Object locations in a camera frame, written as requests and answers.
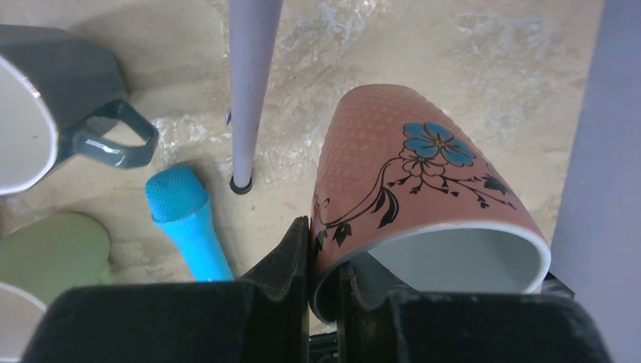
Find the orange floral mug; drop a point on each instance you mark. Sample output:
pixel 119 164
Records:
pixel 399 181

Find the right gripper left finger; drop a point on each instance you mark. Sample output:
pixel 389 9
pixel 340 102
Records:
pixel 260 317

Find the light green mug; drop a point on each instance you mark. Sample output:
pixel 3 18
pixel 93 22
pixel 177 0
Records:
pixel 41 261

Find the dark grey angular mug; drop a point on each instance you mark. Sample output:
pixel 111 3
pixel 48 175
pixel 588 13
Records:
pixel 64 96

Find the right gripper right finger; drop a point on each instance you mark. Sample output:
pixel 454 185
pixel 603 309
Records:
pixel 381 319

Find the blue toy microphone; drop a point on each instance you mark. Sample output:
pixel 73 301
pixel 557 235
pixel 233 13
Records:
pixel 181 208

